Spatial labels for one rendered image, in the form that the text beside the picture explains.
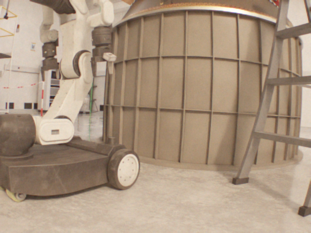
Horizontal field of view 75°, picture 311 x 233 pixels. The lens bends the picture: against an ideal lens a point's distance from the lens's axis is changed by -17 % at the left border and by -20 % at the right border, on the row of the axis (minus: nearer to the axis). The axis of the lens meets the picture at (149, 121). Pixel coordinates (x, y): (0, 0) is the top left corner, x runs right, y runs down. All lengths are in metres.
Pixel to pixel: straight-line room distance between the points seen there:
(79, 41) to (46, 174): 0.66
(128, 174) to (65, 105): 0.45
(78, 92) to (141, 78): 0.81
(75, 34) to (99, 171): 0.67
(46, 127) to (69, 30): 0.51
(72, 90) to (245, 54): 1.23
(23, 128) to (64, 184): 0.29
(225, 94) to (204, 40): 0.41
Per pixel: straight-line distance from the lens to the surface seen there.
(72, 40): 1.24
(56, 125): 1.09
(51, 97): 9.20
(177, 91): 1.74
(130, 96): 1.98
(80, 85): 1.18
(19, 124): 1.03
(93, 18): 1.12
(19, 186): 0.97
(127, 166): 1.20
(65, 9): 1.26
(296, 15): 7.98
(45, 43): 1.43
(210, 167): 1.67
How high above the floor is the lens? 0.41
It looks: 4 degrees down
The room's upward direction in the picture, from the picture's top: 3 degrees clockwise
